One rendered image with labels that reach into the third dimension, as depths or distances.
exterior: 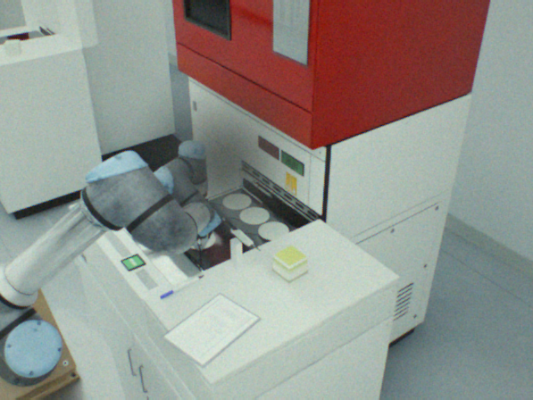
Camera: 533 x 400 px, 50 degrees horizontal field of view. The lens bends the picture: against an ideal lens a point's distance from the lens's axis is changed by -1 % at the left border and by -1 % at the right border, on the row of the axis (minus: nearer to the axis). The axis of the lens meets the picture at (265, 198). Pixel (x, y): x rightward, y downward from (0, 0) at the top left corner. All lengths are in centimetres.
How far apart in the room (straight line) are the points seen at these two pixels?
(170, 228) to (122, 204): 10
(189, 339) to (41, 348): 34
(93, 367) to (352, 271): 75
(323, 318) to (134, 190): 62
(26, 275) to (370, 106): 107
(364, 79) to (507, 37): 141
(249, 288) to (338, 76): 64
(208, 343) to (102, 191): 48
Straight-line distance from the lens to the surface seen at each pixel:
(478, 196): 336
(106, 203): 116
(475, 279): 324
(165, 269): 178
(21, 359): 134
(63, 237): 124
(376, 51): 171
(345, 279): 161
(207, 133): 230
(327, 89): 162
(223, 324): 147
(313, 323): 148
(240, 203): 201
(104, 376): 161
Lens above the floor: 202
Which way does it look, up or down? 33 degrees down
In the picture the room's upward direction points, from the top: straight up
